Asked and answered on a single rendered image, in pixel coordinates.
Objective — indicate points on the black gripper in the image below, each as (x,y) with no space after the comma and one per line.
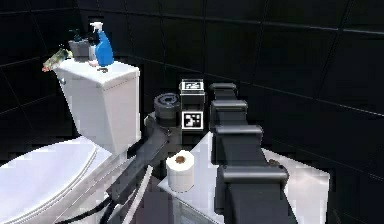
(166,108)

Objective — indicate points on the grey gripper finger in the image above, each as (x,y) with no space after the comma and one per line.
(106,213)
(87,213)

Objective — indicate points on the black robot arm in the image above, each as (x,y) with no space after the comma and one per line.
(246,156)

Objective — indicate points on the dark grey tissue box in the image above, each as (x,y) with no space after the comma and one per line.
(80,50)

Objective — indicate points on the white toilet paper roll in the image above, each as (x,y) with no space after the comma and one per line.
(180,173)

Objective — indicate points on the blue spray bottle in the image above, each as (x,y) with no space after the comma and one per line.
(104,50)

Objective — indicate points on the small pink object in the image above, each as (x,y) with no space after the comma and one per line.
(93,63)

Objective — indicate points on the green scrub brush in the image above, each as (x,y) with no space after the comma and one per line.
(56,60)

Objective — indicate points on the small brown object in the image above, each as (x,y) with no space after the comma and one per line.
(274,162)

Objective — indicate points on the white side table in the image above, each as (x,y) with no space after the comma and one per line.
(306,190)

